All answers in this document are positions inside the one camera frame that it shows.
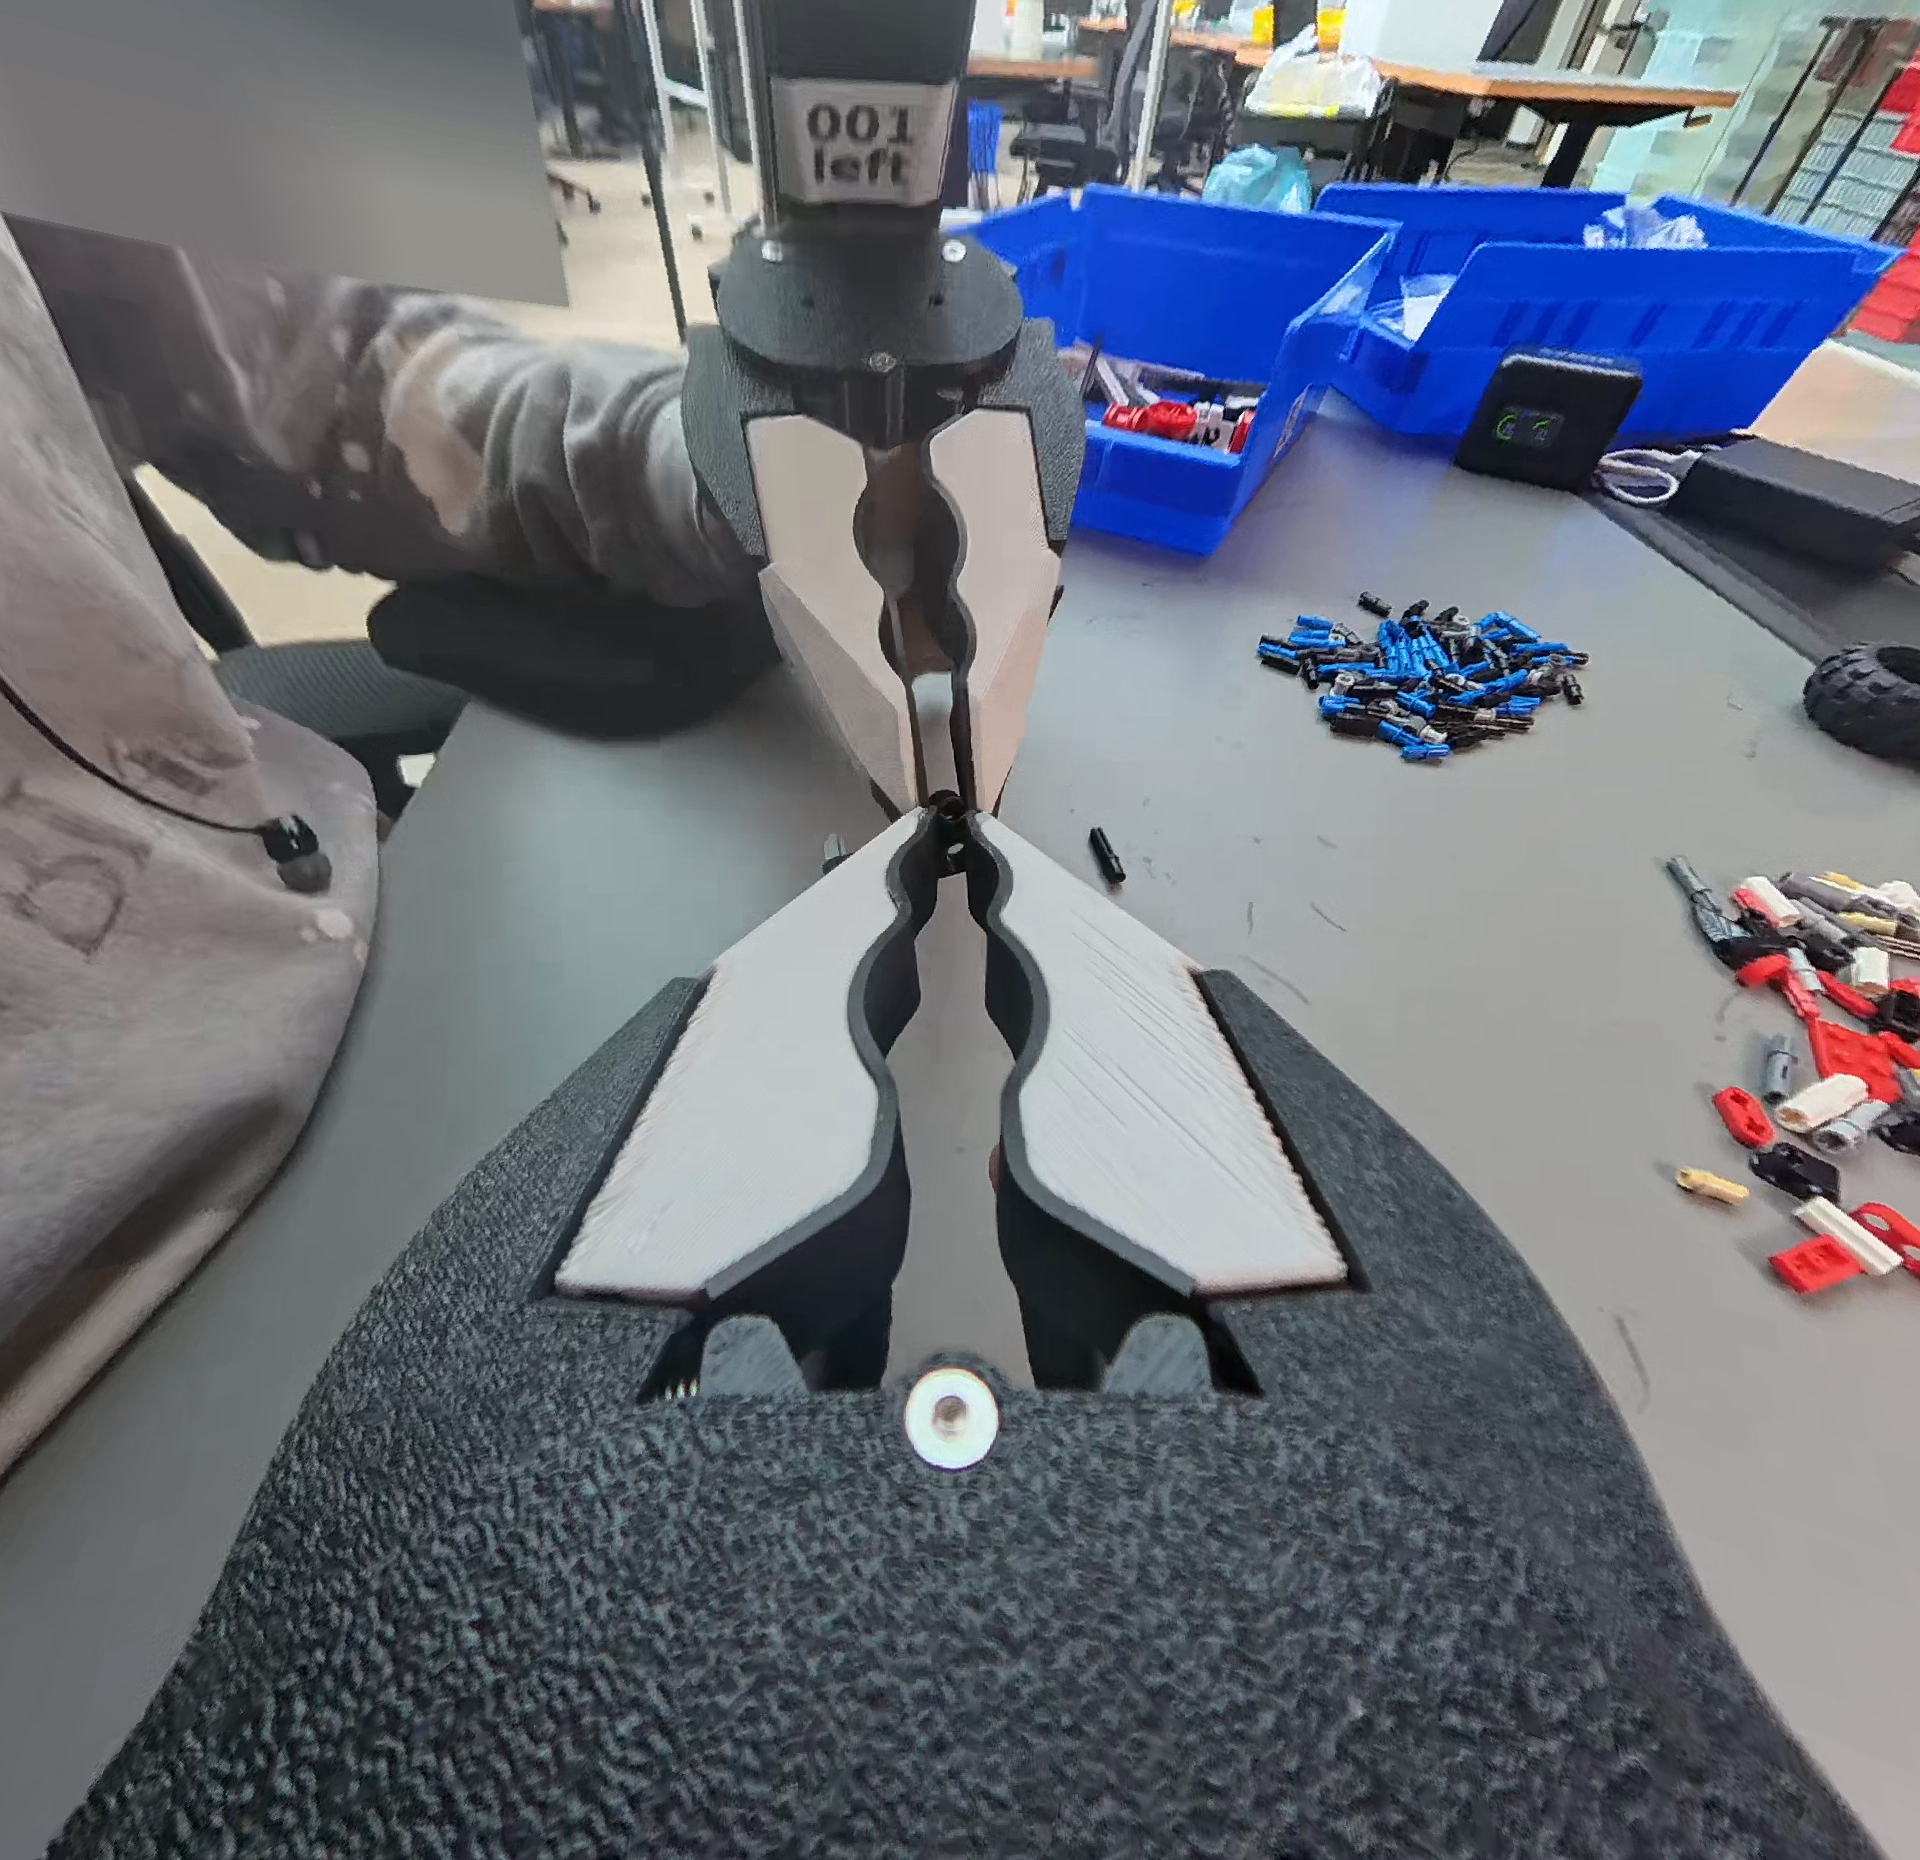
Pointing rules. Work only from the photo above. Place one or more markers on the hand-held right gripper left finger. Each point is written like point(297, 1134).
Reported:
point(750, 1112)

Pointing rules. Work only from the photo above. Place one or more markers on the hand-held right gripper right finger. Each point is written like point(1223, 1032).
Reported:
point(1156, 1112)

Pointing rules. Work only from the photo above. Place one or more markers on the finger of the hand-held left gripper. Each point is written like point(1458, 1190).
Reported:
point(810, 571)
point(1006, 571)

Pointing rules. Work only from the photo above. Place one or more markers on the small black toy pin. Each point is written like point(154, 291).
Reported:
point(947, 825)

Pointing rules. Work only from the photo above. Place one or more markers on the person's left forearm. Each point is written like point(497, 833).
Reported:
point(497, 437)

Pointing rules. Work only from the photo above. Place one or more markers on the wooden background desk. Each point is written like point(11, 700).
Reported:
point(1560, 94)

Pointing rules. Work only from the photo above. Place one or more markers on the red toy part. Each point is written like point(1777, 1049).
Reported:
point(1153, 422)

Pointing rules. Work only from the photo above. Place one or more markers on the black office chair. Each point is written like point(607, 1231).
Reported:
point(571, 660)

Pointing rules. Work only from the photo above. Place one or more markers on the background office chair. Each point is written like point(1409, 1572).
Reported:
point(1117, 121)

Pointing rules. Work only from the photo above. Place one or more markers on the blue plastic bin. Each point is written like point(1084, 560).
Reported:
point(1200, 287)
point(1652, 330)
point(1440, 218)

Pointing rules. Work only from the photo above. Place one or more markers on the teal plastic bag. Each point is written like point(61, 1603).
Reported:
point(1258, 179)

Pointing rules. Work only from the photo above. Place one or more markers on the pile of blue black pins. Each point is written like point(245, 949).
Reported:
point(1426, 683)

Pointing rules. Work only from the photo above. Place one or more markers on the white plastic bag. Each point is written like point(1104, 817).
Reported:
point(1312, 77)

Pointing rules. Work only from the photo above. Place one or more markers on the tan toy pin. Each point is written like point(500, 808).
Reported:
point(1710, 1187)

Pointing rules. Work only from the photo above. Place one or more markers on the black charger box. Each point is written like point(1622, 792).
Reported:
point(1545, 422)

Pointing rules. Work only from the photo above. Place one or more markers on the person's grey hoodie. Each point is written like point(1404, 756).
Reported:
point(121, 990)

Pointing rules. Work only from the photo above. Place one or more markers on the pile of mixed toy parts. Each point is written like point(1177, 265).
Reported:
point(1823, 1052)

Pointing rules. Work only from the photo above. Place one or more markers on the black power adapter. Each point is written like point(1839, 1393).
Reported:
point(1793, 499)

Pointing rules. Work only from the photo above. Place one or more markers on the black toy tyre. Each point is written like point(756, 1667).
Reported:
point(1868, 702)

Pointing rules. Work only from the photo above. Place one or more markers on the red plastic bin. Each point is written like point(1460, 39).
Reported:
point(1894, 292)

